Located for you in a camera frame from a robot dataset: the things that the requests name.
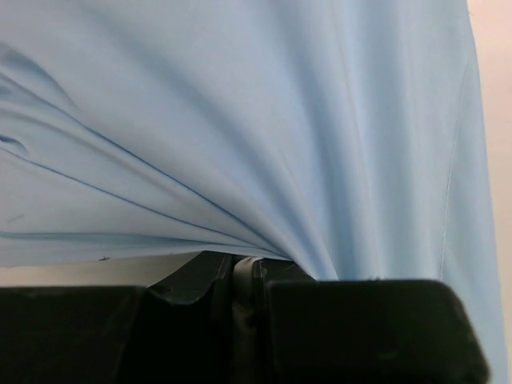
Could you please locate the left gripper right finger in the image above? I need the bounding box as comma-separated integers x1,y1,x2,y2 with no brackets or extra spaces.
234,258,490,383

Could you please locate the light blue pillowcase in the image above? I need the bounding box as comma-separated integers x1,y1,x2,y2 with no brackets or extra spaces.
1,1,508,383

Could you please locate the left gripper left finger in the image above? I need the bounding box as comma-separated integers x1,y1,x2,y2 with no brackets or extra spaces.
1,252,233,383

